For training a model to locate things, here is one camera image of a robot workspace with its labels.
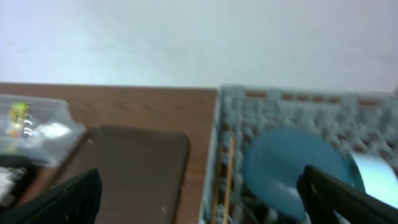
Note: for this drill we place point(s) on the light blue rice bowl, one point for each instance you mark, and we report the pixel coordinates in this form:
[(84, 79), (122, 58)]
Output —
[(377, 177)]

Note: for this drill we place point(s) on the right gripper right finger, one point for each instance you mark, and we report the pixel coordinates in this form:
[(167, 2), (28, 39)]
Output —
[(324, 196)]

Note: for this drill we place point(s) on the clear plastic bin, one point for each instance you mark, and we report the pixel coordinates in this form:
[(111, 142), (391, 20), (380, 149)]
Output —
[(42, 111)]

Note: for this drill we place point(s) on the white napkin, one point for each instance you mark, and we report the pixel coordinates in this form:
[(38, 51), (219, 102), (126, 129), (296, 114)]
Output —
[(51, 131)]

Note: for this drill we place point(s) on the grey dishwasher rack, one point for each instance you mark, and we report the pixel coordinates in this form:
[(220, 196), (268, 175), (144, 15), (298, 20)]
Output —
[(350, 122)]

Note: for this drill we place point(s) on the brown serving tray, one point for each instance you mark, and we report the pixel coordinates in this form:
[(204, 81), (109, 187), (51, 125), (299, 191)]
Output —
[(141, 171)]

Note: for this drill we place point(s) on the dark blue plate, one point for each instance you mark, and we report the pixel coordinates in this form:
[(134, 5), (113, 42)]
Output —
[(276, 158)]

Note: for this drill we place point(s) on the green snack wrapper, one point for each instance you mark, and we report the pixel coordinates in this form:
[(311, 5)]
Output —
[(17, 116)]

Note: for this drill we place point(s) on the pile of white rice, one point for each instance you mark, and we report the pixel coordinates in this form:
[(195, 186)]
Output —
[(9, 177)]

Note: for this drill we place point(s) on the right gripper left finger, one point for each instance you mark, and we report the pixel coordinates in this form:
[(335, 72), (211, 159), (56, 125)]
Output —
[(77, 200)]

